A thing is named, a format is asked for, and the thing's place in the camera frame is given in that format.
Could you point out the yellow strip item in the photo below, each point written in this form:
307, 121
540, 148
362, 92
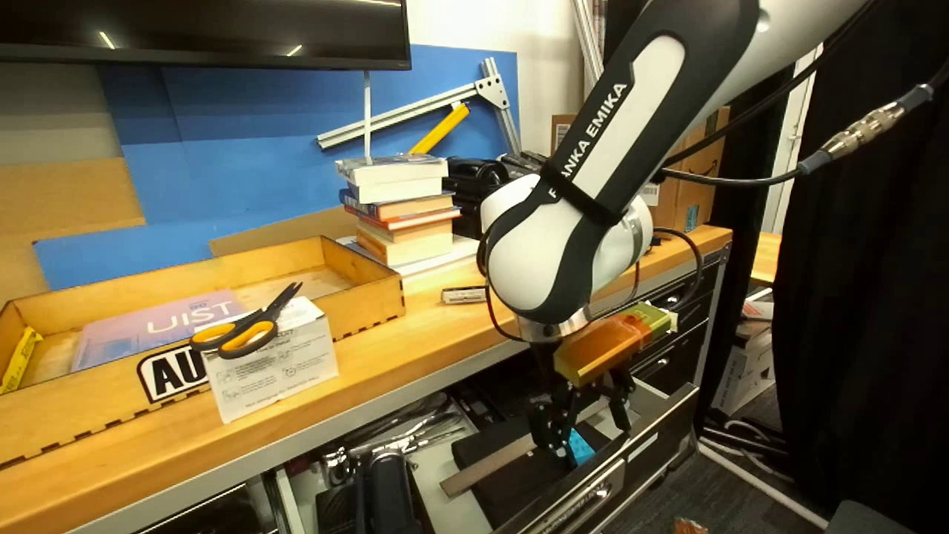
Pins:
18, 360

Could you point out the flat white book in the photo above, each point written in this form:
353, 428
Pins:
447, 261

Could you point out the thick white book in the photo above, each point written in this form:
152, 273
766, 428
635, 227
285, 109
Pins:
396, 179

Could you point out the black flat screen monitor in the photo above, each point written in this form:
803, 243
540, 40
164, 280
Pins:
198, 29

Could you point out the yellow bar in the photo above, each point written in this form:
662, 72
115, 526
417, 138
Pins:
439, 129

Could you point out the orange edged book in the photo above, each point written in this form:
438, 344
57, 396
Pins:
417, 210

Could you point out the grey metal tool drawer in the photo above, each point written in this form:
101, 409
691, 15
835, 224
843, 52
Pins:
643, 446

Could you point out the flat grey metal bar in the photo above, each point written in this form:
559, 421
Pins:
484, 465

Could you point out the white black Franka robot arm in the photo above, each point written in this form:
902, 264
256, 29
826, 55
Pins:
565, 247

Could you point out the purple UIST booklet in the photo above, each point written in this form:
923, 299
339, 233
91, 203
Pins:
149, 328

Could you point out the aluminium extrusion frame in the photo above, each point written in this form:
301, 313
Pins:
417, 107

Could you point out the white box on floor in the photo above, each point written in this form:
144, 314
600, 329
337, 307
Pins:
743, 371

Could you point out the cardboard shipping box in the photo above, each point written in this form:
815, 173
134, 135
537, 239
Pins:
691, 188

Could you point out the shallow wooden tray box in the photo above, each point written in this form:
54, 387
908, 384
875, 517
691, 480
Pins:
98, 396

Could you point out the blue foam board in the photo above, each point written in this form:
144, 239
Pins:
239, 166

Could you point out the leaning aluminium profile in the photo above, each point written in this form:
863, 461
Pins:
588, 34

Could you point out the black boxy device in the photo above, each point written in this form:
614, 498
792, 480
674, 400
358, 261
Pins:
473, 193

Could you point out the black foam drawer insert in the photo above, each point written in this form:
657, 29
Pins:
514, 485

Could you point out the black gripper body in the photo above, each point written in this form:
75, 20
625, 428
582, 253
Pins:
562, 409

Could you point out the tan thick book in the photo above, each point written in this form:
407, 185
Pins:
411, 243

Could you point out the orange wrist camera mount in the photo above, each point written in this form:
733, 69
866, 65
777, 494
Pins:
604, 344

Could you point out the white printed paper card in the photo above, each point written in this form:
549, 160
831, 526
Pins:
282, 374

